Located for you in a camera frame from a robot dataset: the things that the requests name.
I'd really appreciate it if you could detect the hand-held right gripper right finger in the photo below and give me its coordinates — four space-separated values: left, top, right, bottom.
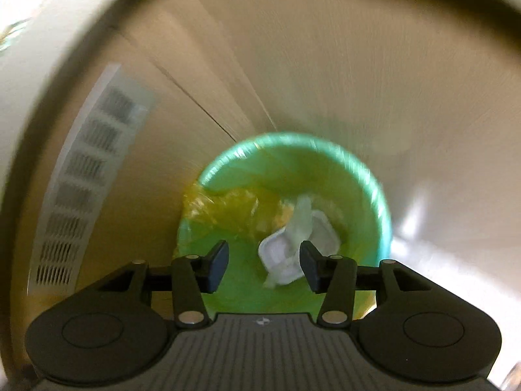
299 241 436 328

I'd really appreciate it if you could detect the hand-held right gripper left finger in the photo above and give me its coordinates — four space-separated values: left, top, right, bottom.
87 240 229 329

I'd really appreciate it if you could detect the white plastic container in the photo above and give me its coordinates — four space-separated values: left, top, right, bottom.
258 195 340 288

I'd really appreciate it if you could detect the green trash bin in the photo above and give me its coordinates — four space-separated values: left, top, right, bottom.
176 131 393 322

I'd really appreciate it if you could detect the yellow plastic bag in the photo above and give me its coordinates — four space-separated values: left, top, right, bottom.
181 183 294 250

